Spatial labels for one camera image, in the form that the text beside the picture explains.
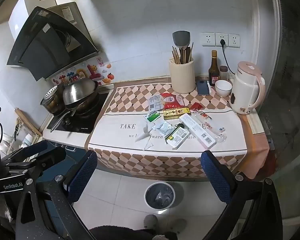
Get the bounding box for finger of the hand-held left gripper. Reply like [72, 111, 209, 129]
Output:
[6, 147, 67, 173]
[1, 141, 56, 167]

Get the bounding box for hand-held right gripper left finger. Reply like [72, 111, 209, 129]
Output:
[15, 151, 98, 240]

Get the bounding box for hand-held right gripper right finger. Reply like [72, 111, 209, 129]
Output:
[201, 151, 284, 240]

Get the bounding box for clear plastic blister pack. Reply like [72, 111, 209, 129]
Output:
[210, 125, 228, 143]
[192, 111, 213, 130]

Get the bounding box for long white box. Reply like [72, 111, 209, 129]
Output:
[179, 113, 217, 149]

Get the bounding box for green yellow medicine box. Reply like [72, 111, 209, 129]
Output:
[164, 126, 189, 150]

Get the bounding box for white round trash bin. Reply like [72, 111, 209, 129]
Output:
[144, 182, 176, 210]

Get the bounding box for clear plastic bag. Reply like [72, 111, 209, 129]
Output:
[154, 120, 174, 137]

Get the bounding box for green white packet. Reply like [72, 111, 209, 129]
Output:
[143, 110, 159, 123]

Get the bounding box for white plastic bottle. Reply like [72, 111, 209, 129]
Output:
[21, 134, 35, 148]

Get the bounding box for pink under cloth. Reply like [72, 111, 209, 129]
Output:
[240, 114, 270, 180]

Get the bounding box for pot with steamer insert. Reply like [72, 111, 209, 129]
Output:
[40, 85, 67, 114]

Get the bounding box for black cooktop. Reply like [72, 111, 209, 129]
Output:
[47, 90, 113, 133]

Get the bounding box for checkered printed tablecloth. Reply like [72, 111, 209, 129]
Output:
[86, 79, 248, 179]

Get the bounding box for black wok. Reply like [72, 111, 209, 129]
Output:
[50, 90, 102, 132]

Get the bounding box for stainless steel wok lid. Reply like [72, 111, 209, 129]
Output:
[62, 78, 99, 105]

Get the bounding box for white bowl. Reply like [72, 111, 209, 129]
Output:
[215, 80, 233, 97]

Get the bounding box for red white snack packet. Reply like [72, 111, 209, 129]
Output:
[160, 92, 185, 110]

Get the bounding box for blue phone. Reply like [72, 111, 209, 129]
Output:
[196, 80, 210, 96]

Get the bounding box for white pink electric kettle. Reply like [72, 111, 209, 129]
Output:
[229, 61, 266, 115]

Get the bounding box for white packet blue print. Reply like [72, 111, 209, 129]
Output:
[148, 94, 164, 112]

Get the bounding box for black range hood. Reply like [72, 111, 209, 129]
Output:
[6, 2, 98, 82]

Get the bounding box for small spice jar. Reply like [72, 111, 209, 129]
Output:
[219, 66, 229, 81]

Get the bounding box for dark sauce bottle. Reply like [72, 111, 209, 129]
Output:
[208, 50, 220, 87]

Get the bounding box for cream utensil holder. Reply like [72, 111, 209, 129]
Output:
[168, 57, 196, 93]

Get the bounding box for wooden cooking utensil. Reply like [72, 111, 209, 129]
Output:
[181, 42, 194, 64]

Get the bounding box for bundle of wooden chopsticks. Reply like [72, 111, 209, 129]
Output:
[171, 45, 182, 65]

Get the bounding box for grey spatula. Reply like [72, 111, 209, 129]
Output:
[172, 31, 191, 64]

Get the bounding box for colourful wall stickers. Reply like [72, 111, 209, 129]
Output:
[50, 57, 115, 85]

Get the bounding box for black plug with cable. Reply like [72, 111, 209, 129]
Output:
[219, 39, 237, 75]

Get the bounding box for white wall socket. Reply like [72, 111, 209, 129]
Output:
[202, 32, 215, 47]
[228, 34, 240, 48]
[215, 33, 228, 47]

